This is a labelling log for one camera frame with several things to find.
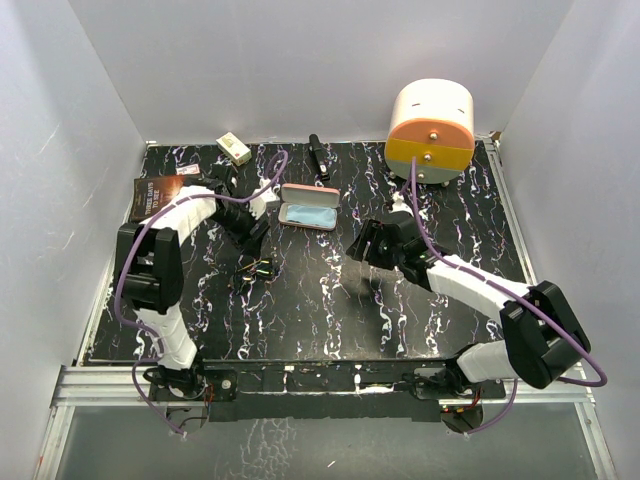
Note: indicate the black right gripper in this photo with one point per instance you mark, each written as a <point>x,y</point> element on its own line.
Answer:
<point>373,232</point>

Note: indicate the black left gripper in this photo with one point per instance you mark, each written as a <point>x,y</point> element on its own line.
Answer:
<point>244,237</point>

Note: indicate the light blue cleaning cloth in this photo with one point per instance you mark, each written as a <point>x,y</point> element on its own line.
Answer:
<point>311,215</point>

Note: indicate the black sunglasses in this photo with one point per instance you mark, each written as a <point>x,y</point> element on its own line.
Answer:
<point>263,269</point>

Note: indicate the pink glasses case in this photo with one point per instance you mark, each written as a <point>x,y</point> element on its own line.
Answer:
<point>308,195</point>

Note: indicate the round drawer cabinet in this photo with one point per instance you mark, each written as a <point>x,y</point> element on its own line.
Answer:
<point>432,124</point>

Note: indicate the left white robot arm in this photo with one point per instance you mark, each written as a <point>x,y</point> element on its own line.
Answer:
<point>148,272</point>

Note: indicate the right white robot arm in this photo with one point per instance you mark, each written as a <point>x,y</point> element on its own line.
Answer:
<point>542,337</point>

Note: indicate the small pink card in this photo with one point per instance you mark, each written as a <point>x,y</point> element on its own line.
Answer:
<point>188,170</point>

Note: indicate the small cream box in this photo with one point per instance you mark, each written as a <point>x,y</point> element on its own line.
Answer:
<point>234,149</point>

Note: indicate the dark book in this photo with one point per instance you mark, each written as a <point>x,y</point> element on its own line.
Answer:
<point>151,195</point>

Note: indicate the black marker pen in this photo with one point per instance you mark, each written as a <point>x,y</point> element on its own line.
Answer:
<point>317,155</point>

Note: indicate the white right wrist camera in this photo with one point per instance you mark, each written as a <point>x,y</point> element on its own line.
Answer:
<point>398,204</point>

